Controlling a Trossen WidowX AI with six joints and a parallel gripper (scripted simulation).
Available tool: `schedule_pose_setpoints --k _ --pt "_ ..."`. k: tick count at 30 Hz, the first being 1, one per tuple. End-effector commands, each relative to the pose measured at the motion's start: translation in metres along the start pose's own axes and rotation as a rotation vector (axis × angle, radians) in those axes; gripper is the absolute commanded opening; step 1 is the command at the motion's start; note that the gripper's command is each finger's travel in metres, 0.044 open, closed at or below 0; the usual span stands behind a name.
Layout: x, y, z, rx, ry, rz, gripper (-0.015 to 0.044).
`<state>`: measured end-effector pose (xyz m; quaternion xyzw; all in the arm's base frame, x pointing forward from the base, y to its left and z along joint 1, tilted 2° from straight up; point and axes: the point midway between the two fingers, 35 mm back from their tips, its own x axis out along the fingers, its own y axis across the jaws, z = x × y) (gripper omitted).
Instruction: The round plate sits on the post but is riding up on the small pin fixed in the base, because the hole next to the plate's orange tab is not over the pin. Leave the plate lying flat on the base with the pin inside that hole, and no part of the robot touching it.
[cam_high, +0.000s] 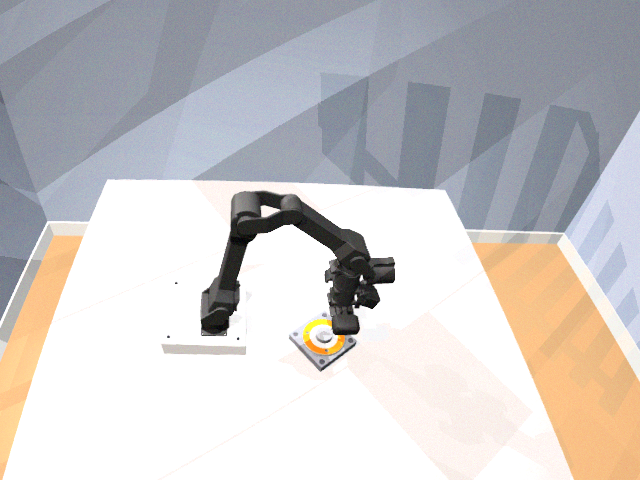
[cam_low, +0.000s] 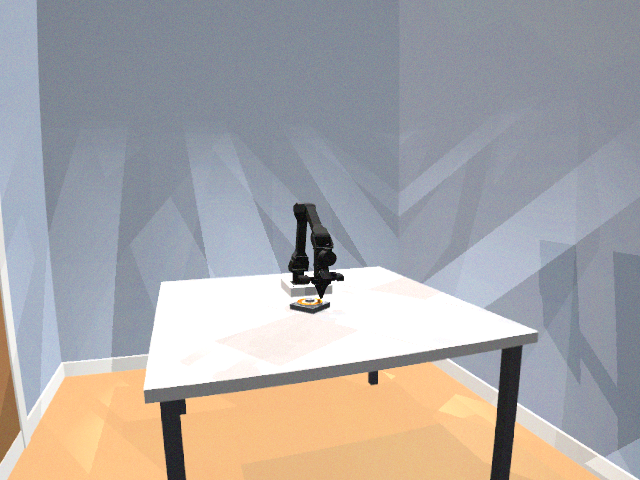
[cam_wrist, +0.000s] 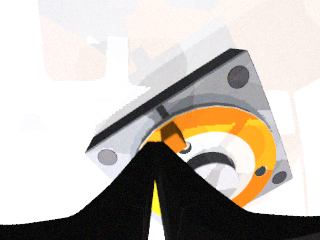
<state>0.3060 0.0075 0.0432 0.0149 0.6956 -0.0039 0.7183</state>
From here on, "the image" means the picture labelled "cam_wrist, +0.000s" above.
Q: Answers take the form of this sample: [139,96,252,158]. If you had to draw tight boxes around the orange round plate with tab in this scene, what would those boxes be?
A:
[135,103,277,207]

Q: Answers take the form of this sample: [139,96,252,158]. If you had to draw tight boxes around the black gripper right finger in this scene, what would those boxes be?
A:
[155,141,320,240]

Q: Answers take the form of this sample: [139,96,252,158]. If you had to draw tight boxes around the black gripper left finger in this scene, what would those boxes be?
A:
[0,141,156,240]

